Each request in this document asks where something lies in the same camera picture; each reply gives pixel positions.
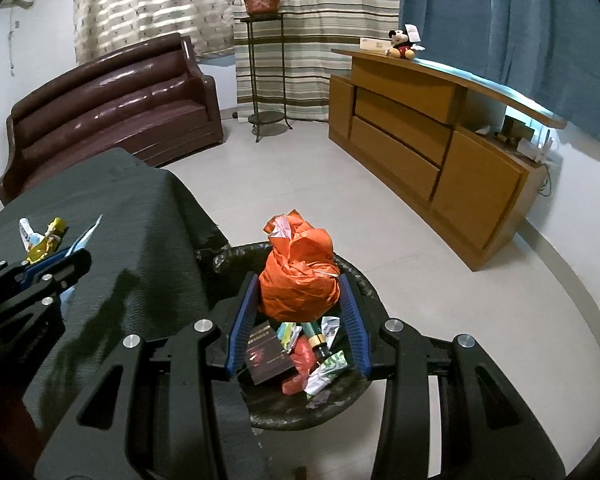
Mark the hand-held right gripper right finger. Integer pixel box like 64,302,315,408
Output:
337,274,566,480

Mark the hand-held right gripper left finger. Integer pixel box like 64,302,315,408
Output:
34,272,260,480

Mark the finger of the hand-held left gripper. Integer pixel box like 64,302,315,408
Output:
0,248,93,333
0,249,73,291

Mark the small white wrapper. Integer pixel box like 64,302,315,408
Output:
321,316,342,351

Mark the yellow wrapper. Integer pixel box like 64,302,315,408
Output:
26,217,68,264

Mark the pale blue white wrapper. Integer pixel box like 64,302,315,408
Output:
59,214,103,306

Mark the black cardboard box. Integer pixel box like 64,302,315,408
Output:
243,322,296,386

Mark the dark green bottle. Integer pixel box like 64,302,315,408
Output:
300,321,333,366

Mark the white green wrapper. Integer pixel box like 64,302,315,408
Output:
304,350,350,397

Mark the colourful striped wrapper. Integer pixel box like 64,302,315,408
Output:
277,322,303,351

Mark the orange plastic bag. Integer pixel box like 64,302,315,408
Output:
257,210,342,323

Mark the black lined waste bin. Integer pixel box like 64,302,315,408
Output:
196,241,388,432

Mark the red plastic bag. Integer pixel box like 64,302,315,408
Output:
281,335,320,395

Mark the dark grey tablecloth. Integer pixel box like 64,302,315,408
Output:
0,147,272,480

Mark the brown leather sofa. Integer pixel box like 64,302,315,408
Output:
0,32,224,206

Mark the wooden cabinet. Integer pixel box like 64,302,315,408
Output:
328,47,567,272

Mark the metal plant stand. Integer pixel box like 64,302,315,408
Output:
240,14,293,143

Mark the white router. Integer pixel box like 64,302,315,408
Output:
517,127,556,165

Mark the small dark box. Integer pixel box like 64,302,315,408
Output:
504,115,533,142

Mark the beige patterned curtain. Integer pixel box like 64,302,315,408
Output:
73,0,236,65

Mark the mouse plush toy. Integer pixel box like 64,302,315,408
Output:
386,24,426,60

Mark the flat white box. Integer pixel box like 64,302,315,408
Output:
359,36,393,53

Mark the striped curtain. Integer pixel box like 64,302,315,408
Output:
231,0,402,122

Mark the blue curtain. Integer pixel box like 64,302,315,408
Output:
399,0,600,143

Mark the air conditioner cable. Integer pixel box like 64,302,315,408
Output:
7,7,21,78

